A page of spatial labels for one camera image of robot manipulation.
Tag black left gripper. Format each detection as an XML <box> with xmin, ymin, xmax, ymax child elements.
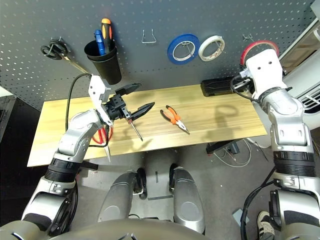
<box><xmin>104</xmin><ymin>82</ymin><xmax>156</xmax><ymax>122</ymax></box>

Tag red handled screwdriver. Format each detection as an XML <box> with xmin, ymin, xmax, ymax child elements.
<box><xmin>126</xmin><ymin>118</ymin><xmax>144</xmax><ymax>142</ymax></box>

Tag orange black pliers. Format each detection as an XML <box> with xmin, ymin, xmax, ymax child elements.
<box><xmin>159</xmin><ymin>104</ymin><xmax>191</xmax><ymax>135</ymax></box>

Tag red handled scissors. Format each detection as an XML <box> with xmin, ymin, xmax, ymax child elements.
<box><xmin>91</xmin><ymin>124</ymin><xmax>114</xmax><ymax>163</ymax></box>

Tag red tape roll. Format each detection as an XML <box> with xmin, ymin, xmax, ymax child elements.
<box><xmin>239</xmin><ymin>39</ymin><xmax>280</xmax><ymax>67</ymax></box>

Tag black plastic cup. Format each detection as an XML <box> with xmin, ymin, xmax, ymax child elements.
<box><xmin>83</xmin><ymin>39</ymin><xmax>123</xmax><ymax>86</ymax></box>

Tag blue tape roll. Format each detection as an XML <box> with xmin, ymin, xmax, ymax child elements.
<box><xmin>166</xmin><ymin>33</ymin><xmax>201</xmax><ymax>66</ymax></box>

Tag orange black screwdriver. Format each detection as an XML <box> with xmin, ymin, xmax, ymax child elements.
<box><xmin>100</xmin><ymin>17</ymin><xmax>113</xmax><ymax>55</ymax></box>

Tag black ribbed box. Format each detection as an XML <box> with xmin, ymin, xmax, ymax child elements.
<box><xmin>200</xmin><ymin>76</ymin><xmax>236</xmax><ymax>98</ymax></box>

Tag white tape roll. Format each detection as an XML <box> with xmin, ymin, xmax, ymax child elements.
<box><xmin>198</xmin><ymin>35</ymin><xmax>226</xmax><ymax>63</ymax></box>

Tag silver left robot leg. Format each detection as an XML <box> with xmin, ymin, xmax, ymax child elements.
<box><xmin>97</xmin><ymin>169</ymin><xmax>148</xmax><ymax>223</ymax></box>

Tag silver robot leg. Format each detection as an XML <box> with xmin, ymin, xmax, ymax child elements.
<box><xmin>97</xmin><ymin>169</ymin><xmax>148</xmax><ymax>223</ymax></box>
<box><xmin>169</xmin><ymin>163</ymin><xmax>206</xmax><ymax>235</ymax></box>

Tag black power adapter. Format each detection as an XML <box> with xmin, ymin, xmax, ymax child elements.
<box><xmin>228</xmin><ymin>143</ymin><xmax>241</xmax><ymax>155</ymax></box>

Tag silver right robot leg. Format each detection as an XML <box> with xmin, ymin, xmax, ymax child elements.
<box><xmin>169</xmin><ymin>163</ymin><xmax>206</xmax><ymax>235</ymax></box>

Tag black equipment case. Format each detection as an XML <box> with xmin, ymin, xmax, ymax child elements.
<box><xmin>0</xmin><ymin>96</ymin><xmax>17</xmax><ymax>141</ymax></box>

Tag grey robot torso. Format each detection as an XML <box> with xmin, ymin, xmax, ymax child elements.
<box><xmin>0</xmin><ymin>218</ymin><xmax>208</xmax><ymax>240</ymax></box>

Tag white housing with vent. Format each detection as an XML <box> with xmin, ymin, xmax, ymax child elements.
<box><xmin>279</xmin><ymin>66</ymin><xmax>320</xmax><ymax>133</ymax></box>

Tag white black sneaker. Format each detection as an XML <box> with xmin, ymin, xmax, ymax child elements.
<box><xmin>256</xmin><ymin>210</ymin><xmax>276</xmax><ymax>240</ymax></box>

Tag white plastic bin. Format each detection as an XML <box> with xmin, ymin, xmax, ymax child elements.
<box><xmin>310</xmin><ymin>0</ymin><xmax>320</xmax><ymax>20</ymax></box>

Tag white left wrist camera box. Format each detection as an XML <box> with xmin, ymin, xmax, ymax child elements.
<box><xmin>88</xmin><ymin>74</ymin><xmax>113</xmax><ymax>126</ymax></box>

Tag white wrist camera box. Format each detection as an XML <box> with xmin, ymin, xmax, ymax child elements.
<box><xmin>88</xmin><ymin>74</ymin><xmax>113</xmax><ymax>126</ymax></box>
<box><xmin>244</xmin><ymin>49</ymin><xmax>288</xmax><ymax>100</ymax></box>

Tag silver wire pliers holder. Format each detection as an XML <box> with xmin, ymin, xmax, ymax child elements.
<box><xmin>141</xmin><ymin>29</ymin><xmax>158</xmax><ymax>44</ymax></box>

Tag blue handled screwdriver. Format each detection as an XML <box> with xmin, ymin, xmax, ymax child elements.
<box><xmin>94</xmin><ymin>29</ymin><xmax>106</xmax><ymax>56</ymax></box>

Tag black handled scissors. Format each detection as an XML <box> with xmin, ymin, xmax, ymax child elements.
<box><xmin>40</xmin><ymin>37</ymin><xmax>91</xmax><ymax>75</ymax></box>

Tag black table bracket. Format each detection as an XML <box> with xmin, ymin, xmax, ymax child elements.
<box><xmin>206</xmin><ymin>141</ymin><xmax>238</xmax><ymax>155</ymax></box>
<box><xmin>79</xmin><ymin>161</ymin><xmax>99</xmax><ymax>171</ymax></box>

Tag white floor cable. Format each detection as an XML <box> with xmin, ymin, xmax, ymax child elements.
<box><xmin>214</xmin><ymin>138</ymin><xmax>270</xmax><ymax>168</ymax></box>

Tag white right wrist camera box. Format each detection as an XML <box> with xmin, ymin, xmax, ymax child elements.
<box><xmin>244</xmin><ymin>49</ymin><xmax>288</xmax><ymax>100</ymax></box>

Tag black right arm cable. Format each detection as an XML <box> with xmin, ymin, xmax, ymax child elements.
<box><xmin>230</xmin><ymin>74</ymin><xmax>278</xmax><ymax>240</ymax></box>

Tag white shelf frame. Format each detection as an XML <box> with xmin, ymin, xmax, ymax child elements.
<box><xmin>278</xmin><ymin>18</ymin><xmax>320</xmax><ymax>61</ymax></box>

